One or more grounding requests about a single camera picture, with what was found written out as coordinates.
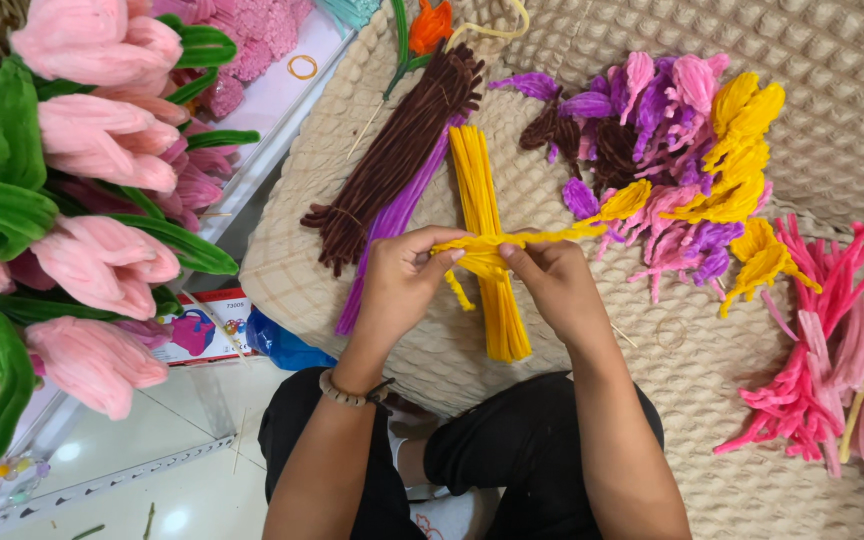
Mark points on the person's right hand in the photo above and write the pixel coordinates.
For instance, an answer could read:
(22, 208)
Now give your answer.
(563, 292)

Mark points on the person's left hand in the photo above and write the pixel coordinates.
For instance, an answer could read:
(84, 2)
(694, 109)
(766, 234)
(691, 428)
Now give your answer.
(394, 292)

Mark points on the twisted yellow pipe cleaner petal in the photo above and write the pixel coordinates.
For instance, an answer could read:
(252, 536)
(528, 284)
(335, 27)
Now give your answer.
(552, 236)

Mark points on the bundle of straight yellow pipe cleaners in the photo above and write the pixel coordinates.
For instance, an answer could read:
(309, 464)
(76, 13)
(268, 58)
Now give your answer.
(503, 322)

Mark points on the bundle of purple pipe cleaners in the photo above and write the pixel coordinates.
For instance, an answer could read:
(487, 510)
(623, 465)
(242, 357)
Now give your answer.
(387, 225)

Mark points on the thin wooden skewer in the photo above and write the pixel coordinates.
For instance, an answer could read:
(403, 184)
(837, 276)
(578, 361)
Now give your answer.
(624, 334)
(216, 326)
(366, 129)
(240, 442)

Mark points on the clear rubber band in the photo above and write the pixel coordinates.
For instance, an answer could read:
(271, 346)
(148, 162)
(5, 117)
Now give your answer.
(672, 332)

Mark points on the blue plastic bag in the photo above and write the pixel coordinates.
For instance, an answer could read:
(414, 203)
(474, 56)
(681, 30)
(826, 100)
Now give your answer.
(286, 346)

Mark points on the bundle of brown pipe cleaners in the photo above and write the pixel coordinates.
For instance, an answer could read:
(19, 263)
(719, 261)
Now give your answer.
(394, 157)

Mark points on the person's black trousers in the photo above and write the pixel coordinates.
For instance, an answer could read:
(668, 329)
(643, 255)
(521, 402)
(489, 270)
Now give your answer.
(522, 442)

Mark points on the heap of mixed colour petals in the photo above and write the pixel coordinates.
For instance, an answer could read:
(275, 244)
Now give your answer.
(672, 172)

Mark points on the colourful toy box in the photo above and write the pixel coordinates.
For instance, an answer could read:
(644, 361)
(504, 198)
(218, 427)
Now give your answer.
(203, 330)

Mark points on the white shelf board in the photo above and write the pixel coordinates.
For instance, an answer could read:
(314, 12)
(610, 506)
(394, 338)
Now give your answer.
(274, 112)

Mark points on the yellow rubber band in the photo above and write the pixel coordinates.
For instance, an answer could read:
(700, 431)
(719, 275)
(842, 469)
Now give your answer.
(302, 67)

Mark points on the heap of pink pipe cleaners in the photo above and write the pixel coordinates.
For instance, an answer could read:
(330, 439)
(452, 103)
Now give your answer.
(814, 367)

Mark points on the orange tulip with green stem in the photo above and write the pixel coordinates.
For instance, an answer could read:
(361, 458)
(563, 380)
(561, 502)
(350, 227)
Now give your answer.
(430, 26)

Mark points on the cream pipe cleaner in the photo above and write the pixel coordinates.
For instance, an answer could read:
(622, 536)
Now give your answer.
(488, 31)

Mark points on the teal pipe cleaners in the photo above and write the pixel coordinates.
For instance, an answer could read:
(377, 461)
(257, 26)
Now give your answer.
(346, 10)

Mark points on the heap of pink fuzzy flowers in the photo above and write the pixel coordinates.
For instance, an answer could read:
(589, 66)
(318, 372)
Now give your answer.
(259, 37)

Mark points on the beige quilted blanket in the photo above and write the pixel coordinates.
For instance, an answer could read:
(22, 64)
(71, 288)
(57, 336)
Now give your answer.
(777, 97)

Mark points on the bouquet of pink fuzzy tulips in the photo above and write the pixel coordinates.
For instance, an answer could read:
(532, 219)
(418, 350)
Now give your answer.
(94, 225)

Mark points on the green stem piece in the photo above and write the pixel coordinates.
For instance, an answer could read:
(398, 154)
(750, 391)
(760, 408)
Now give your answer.
(148, 521)
(88, 532)

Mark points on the cluster of colourful beads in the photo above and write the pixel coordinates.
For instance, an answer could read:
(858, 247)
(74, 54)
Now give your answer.
(16, 480)

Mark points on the slotted white metal rail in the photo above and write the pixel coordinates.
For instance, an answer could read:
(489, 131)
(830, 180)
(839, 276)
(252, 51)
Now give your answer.
(102, 484)

